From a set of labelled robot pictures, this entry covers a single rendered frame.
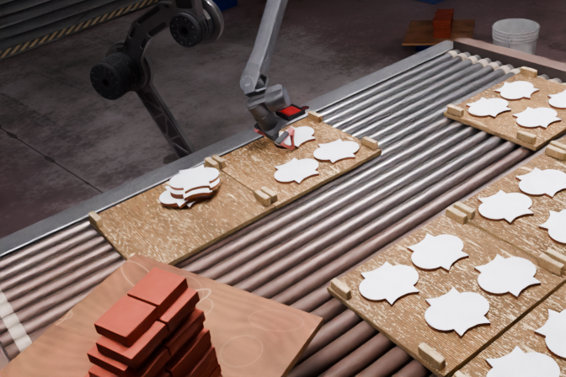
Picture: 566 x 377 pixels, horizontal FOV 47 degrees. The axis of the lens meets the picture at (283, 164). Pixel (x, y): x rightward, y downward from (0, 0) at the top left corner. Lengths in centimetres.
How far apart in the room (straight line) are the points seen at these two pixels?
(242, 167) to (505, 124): 84
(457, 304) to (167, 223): 81
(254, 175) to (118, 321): 101
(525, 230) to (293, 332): 69
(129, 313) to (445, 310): 70
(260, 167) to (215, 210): 24
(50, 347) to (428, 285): 81
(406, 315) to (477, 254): 26
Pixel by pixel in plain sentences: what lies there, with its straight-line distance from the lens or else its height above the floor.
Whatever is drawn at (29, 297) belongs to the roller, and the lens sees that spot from 176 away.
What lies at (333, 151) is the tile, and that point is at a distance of 200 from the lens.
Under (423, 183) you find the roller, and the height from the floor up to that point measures 92.
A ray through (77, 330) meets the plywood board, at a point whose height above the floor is 104.
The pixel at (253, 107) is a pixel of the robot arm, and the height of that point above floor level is 112.
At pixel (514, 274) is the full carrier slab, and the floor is 95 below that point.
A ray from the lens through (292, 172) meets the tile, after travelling 192.
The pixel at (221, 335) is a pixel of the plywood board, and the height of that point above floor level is 104.
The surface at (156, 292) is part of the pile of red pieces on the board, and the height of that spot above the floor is 129.
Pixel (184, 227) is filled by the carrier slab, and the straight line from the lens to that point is 179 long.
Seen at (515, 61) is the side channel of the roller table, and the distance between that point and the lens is 261.
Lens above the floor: 196
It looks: 31 degrees down
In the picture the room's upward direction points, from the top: 8 degrees counter-clockwise
